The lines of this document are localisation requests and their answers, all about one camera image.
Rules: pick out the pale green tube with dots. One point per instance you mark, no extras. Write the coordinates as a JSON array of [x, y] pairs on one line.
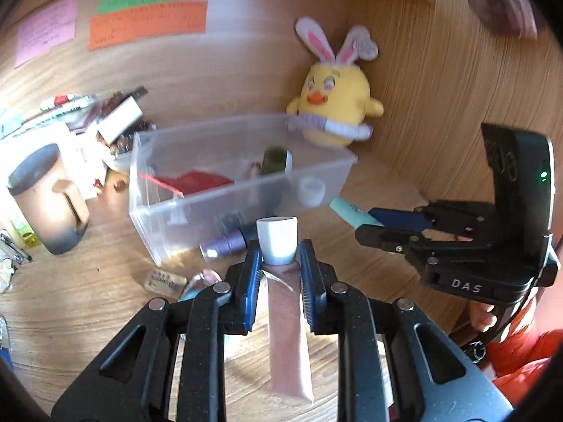
[[347, 211]]

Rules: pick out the yellow chick plush toy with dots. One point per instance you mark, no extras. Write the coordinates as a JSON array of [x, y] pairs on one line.
[[338, 96]]

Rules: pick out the yellow green bottle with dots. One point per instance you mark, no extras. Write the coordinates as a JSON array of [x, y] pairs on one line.
[[28, 235]]

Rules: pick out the person's right hand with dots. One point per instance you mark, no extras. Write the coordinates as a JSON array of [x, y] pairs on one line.
[[481, 316]]

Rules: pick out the red envelope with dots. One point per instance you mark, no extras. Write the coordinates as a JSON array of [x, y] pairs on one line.
[[193, 181]]

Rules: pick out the dark maroon object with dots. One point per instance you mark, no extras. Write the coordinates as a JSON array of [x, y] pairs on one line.
[[501, 0]]

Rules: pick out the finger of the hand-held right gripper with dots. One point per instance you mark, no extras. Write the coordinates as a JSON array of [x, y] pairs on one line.
[[387, 238], [396, 219]]

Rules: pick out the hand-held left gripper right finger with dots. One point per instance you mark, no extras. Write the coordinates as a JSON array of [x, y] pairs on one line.
[[306, 290]]

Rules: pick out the white tape roll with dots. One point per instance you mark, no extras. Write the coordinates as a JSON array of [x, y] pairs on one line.
[[310, 192]]

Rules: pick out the orange paper note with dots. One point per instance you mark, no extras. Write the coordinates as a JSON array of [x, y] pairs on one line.
[[145, 26]]

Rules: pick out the red white marker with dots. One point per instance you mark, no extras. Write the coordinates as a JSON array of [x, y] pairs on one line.
[[59, 102]]

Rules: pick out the brown lidded mug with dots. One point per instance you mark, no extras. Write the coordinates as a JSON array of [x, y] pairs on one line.
[[44, 202]]

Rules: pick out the white cardboard box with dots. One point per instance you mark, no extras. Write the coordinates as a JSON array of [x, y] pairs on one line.
[[118, 116]]

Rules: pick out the pink tube white cap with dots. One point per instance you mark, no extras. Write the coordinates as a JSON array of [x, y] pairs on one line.
[[286, 338]]

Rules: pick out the person's right forearm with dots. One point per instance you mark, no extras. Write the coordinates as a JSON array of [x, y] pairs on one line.
[[523, 351]]

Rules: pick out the pink paper note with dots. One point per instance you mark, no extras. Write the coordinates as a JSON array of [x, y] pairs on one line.
[[46, 30]]

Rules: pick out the clear plastic storage box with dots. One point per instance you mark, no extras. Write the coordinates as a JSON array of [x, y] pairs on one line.
[[184, 215]]

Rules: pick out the dark purple bottle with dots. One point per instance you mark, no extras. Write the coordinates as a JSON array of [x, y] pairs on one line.
[[226, 244]]

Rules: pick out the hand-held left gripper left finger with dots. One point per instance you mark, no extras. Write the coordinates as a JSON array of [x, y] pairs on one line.
[[254, 281]]

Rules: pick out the green spray bottle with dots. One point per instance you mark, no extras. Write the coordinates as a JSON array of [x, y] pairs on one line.
[[275, 160]]

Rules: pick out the green paper note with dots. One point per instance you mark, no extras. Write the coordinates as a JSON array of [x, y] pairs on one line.
[[140, 0]]

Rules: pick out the white green printed carton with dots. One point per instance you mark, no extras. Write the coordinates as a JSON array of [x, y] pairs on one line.
[[85, 154]]

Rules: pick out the glass bowl of stones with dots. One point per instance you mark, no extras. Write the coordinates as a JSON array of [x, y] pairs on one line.
[[118, 154]]

